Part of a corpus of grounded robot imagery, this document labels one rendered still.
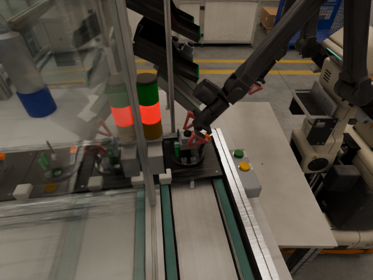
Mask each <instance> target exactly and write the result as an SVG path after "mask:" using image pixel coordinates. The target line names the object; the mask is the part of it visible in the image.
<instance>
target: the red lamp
mask: <svg viewBox="0 0 373 280"><path fill-rule="evenodd" d="M139 107H140V114H141V118H142V123H144V124H155V123H157V122H159V121H160V119H161V115H160V103H159V102H158V103H157V104H155V105H153V106H141V105H140V106H139Z"/></svg>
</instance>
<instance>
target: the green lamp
mask: <svg viewBox="0 0 373 280"><path fill-rule="evenodd" d="M136 88H137V94H138V101H139V104H140V105H141V106H153V105H155V104H157V103H158V102H159V92H158V80H157V81H156V82H155V83H153V84H151V85H147V86H141V85H138V84H137V85H136Z"/></svg>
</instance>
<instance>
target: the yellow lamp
mask: <svg viewBox="0 0 373 280"><path fill-rule="evenodd" d="M142 124H143V131H144V137H145V139H147V140H156V139H158V138H160V137H161V136H162V122H161V119H160V121H159V122H157V123H155V124H144V123H142Z"/></svg>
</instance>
